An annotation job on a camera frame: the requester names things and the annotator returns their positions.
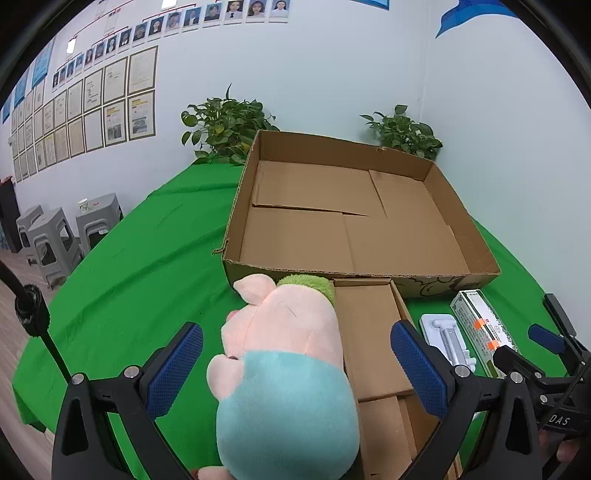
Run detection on white folding phone stand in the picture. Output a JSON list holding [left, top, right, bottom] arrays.
[[419, 313, 477, 377]]

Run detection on person's right hand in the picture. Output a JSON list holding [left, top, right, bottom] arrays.
[[542, 434, 591, 478]]

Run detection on black cabinet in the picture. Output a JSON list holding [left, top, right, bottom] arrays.
[[0, 178, 21, 254]]

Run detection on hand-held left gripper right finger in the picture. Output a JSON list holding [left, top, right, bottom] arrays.
[[390, 320, 543, 480]]

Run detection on group of framed wall documents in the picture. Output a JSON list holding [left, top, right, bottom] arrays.
[[10, 45, 159, 183]]

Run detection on pink and teal plush pig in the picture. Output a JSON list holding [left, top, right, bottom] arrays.
[[191, 273, 361, 480]]

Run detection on blue wall poster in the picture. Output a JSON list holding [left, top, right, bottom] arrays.
[[32, 37, 56, 88], [14, 74, 31, 109]]

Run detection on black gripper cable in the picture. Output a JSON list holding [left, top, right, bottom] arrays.
[[0, 264, 75, 385]]

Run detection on green tablecloth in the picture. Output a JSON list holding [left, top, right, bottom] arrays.
[[11, 164, 571, 480]]

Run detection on small cardboard divider tray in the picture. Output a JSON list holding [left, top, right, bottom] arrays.
[[331, 278, 462, 480]]

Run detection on large cardboard box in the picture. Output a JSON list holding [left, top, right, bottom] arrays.
[[212, 130, 502, 303]]

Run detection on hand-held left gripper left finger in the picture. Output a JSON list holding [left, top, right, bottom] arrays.
[[52, 322, 204, 480]]

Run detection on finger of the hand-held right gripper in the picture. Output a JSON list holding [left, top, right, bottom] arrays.
[[493, 345, 555, 398], [529, 294, 591, 370]]

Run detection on small green potted plant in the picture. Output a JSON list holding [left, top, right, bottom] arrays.
[[360, 105, 444, 161]]

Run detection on blue wall decal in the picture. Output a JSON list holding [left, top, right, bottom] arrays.
[[436, 0, 520, 40]]

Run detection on grey plastic stool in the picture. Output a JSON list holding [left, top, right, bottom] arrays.
[[16, 205, 44, 250], [28, 208, 86, 289], [76, 193, 124, 252]]

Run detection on row of portrait photos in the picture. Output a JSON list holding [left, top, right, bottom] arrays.
[[51, 0, 294, 88]]

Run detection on green and white medicine box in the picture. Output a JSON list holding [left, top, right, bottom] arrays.
[[449, 289, 522, 380]]

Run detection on bushy green potted plant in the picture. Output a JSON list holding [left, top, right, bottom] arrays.
[[181, 83, 280, 166]]

